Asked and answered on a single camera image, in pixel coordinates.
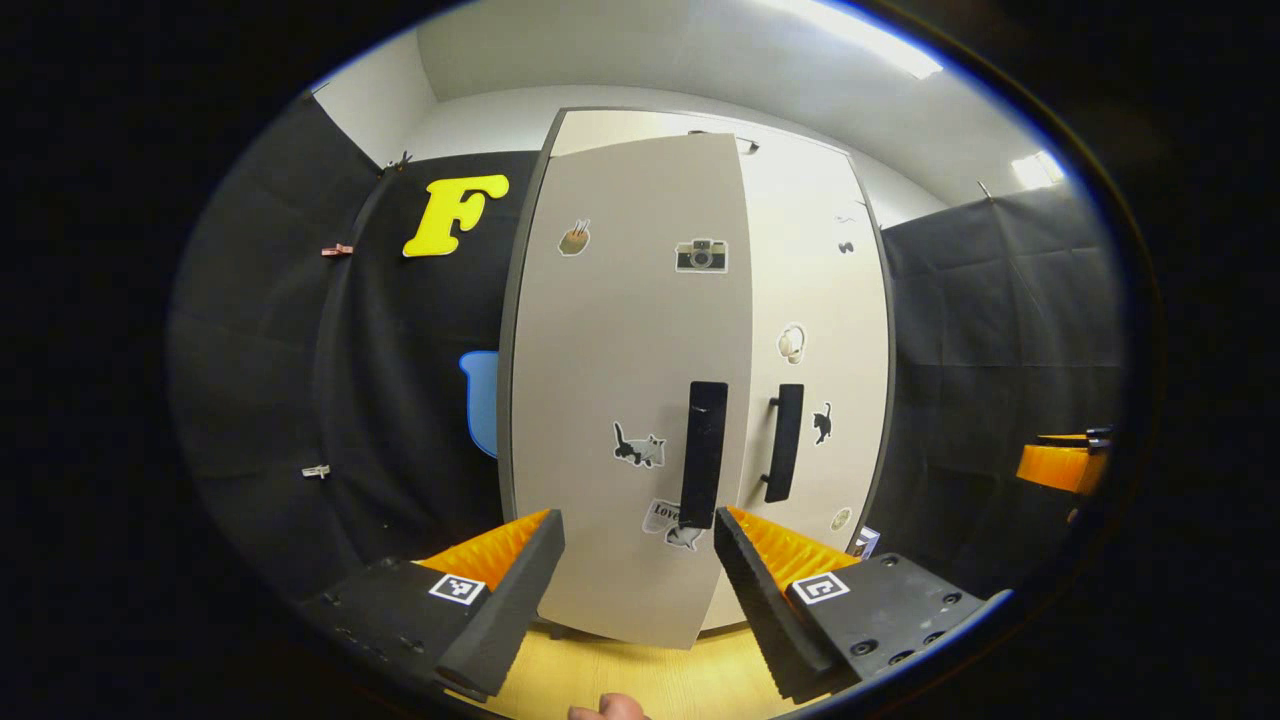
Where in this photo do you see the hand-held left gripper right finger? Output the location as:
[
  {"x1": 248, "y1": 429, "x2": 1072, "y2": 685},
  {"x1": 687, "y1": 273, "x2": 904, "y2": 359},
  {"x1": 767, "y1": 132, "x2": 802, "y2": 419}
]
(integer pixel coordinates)
[{"x1": 713, "y1": 504, "x2": 1011, "y2": 704}]

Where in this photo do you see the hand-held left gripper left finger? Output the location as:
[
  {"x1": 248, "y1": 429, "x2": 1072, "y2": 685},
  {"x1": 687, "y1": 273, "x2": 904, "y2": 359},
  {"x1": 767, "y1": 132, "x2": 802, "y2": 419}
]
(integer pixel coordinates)
[{"x1": 298, "y1": 508, "x2": 567, "y2": 703}]

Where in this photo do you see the white grey shoe cabinet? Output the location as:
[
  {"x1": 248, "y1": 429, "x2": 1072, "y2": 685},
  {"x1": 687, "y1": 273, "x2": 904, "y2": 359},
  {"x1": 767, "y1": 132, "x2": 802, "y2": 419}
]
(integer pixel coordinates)
[{"x1": 497, "y1": 105, "x2": 897, "y2": 651}]

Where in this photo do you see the white cabinet door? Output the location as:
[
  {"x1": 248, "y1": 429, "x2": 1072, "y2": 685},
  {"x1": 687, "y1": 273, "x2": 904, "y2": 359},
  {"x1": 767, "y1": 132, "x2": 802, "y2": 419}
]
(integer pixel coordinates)
[
  {"x1": 700, "y1": 140, "x2": 891, "y2": 633},
  {"x1": 500, "y1": 133, "x2": 754, "y2": 651}
]

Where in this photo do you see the black backdrop cloth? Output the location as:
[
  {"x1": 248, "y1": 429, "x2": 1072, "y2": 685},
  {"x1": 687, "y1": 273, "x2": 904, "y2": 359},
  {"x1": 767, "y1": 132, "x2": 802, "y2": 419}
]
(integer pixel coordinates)
[
  {"x1": 880, "y1": 185, "x2": 1131, "y2": 591},
  {"x1": 168, "y1": 90, "x2": 547, "y2": 601}
]

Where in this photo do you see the small ceiling light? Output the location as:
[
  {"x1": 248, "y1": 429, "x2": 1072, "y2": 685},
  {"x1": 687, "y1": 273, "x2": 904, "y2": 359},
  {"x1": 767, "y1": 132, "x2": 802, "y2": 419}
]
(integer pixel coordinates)
[{"x1": 1010, "y1": 150, "x2": 1067, "y2": 191}]

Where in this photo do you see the black door handle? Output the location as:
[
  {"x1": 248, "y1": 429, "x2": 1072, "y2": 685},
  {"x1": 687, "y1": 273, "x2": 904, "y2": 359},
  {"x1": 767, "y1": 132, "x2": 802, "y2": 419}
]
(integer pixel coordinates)
[
  {"x1": 679, "y1": 380, "x2": 730, "y2": 530},
  {"x1": 762, "y1": 383, "x2": 806, "y2": 505}
]

